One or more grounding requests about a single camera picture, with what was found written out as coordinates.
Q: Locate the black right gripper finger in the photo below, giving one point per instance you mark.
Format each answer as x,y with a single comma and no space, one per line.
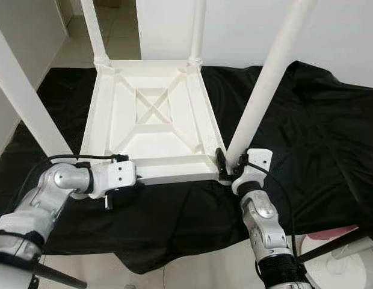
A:
220,162

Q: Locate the white plastic table top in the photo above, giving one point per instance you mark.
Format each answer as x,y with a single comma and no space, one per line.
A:
156,138

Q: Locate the white plastic table leg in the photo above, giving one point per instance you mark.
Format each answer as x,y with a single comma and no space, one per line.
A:
197,30
95,30
27,102
271,72

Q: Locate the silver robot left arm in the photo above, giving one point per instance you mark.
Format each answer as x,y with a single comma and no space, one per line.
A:
48,192

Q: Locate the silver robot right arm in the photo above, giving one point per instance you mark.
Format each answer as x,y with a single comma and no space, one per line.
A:
265,223

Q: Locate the grey robot left leg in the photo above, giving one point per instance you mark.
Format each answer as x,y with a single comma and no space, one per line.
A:
129,286

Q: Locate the black table cloth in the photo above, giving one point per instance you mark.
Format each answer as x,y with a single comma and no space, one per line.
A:
331,132

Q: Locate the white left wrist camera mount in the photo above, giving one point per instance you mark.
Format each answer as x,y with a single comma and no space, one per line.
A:
117,173

